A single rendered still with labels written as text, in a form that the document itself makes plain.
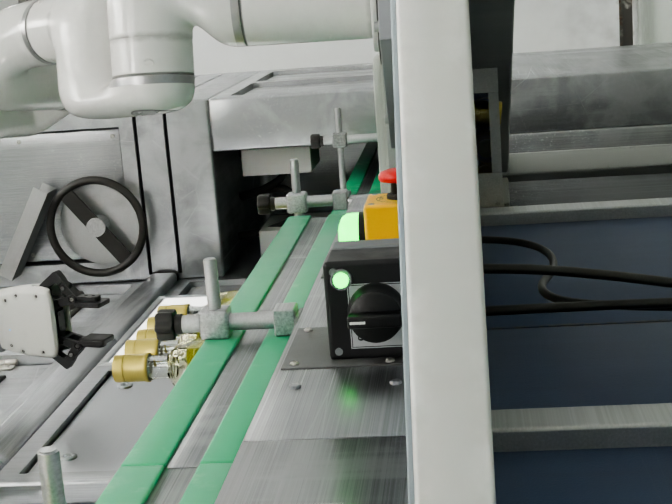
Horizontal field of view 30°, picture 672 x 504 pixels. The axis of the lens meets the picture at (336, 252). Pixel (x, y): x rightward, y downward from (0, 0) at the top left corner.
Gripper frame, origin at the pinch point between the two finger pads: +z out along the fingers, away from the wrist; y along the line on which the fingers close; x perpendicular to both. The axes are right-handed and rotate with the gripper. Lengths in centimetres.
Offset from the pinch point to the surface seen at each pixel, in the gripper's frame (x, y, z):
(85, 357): 21.0, -13.1, -16.5
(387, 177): -29, 25, 55
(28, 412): -4.2, -12.8, -10.4
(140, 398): 3.4, -12.6, 3.7
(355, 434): -74, 17, 67
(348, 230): -31, 20, 51
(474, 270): -98, 34, 82
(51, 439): -14.3, -12.2, 0.2
